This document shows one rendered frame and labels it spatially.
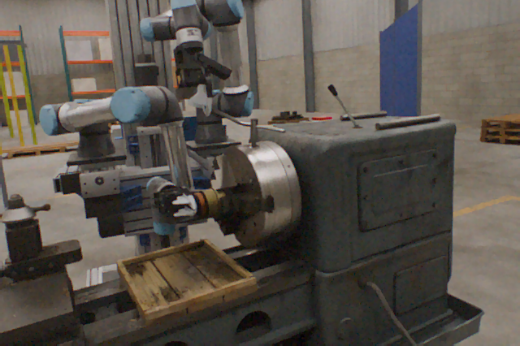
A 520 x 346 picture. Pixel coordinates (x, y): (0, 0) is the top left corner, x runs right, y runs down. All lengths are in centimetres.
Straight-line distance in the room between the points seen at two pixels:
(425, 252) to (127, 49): 147
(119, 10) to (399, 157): 134
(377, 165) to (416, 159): 17
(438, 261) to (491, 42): 1105
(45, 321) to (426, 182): 113
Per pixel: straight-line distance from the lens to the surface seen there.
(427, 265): 156
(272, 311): 127
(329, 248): 123
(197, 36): 127
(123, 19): 201
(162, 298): 116
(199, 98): 123
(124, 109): 140
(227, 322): 121
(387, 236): 140
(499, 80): 1232
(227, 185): 125
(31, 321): 103
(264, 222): 115
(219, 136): 187
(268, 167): 116
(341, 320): 137
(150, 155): 194
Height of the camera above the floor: 142
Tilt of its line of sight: 10 degrees down
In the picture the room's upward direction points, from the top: 4 degrees counter-clockwise
